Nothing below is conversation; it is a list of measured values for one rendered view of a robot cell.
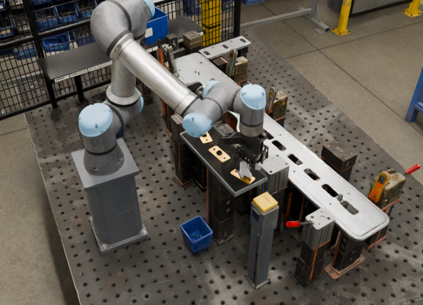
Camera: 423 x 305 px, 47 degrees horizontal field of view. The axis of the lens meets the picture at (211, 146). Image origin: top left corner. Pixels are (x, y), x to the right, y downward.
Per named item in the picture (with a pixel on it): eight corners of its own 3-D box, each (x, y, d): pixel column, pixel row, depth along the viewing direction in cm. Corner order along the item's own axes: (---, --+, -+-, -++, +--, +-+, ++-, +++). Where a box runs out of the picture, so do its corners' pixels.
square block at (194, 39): (203, 90, 284) (202, 35, 260) (191, 94, 281) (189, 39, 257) (196, 83, 289) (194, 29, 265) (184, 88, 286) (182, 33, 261)
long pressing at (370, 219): (398, 218, 175) (400, 216, 174) (354, 246, 165) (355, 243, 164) (197, 52, 261) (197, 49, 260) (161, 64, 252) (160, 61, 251)
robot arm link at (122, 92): (94, 122, 180) (97, -6, 140) (119, 101, 190) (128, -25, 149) (120, 138, 177) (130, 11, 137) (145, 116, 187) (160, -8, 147)
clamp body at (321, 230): (325, 278, 189) (342, 220, 165) (303, 292, 185) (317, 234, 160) (309, 261, 195) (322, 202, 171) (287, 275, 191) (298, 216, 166)
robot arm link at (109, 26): (77, 8, 131) (211, 127, 132) (103, -7, 138) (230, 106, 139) (68, 35, 140) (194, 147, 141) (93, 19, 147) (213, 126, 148)
